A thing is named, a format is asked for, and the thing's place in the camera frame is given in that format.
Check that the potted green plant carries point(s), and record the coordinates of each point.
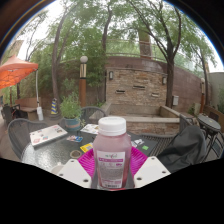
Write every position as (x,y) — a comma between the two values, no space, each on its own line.
(70,108)

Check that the white printed papers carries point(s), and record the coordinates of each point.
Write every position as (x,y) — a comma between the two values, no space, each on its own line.
(90,128)

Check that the dark laptop with stickers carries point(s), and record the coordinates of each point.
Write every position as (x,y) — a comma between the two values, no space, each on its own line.
(148,141)

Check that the wooden bench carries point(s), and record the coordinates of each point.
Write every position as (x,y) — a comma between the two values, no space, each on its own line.
(26,108)

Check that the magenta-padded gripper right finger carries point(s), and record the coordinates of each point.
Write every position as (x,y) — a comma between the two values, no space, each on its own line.
(150,170)

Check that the grey wall box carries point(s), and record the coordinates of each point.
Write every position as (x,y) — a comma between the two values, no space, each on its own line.
(175,100)

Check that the wooden globe lamp post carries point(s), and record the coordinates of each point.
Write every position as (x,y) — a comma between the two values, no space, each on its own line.
(202,96)
(83,86)

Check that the thin-trunk tree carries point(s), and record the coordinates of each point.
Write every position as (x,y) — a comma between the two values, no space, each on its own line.
(206,83)

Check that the round dark patio table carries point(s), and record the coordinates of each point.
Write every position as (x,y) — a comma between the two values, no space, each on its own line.
(208,122)

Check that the yellow blue striped cone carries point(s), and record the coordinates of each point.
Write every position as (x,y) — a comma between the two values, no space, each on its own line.
(54,107)

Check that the black jacket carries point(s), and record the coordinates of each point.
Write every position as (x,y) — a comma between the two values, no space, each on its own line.
(186,146)

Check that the pink drink bottle white cap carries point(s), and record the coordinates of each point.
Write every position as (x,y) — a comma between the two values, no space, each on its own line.
(112,150)

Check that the black metal chair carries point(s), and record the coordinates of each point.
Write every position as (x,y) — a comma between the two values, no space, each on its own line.
(218,140)

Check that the curved-trunk tree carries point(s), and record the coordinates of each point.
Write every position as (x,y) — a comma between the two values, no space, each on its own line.
(55,76)

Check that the small dark round disc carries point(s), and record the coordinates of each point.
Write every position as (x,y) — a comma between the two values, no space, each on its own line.
(75,154)

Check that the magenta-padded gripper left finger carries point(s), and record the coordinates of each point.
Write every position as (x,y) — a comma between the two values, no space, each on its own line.
(74,171)

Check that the silver laptop with stickers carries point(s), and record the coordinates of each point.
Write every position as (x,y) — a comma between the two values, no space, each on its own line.
(48,134)

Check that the orange patio umbrella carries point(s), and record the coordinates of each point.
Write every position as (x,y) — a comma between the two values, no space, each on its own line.
(15,71)

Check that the small colourful card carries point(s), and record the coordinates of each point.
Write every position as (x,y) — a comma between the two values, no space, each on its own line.
(74,138)

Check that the dark forked-trunk tree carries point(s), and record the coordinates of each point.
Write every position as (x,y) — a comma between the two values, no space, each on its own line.
(170,86)

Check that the black wall lamp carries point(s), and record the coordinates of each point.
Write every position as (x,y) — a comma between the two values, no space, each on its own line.
(164,80)
(111,75)

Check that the yellow card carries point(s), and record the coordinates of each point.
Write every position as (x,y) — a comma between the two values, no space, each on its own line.
(86,147)

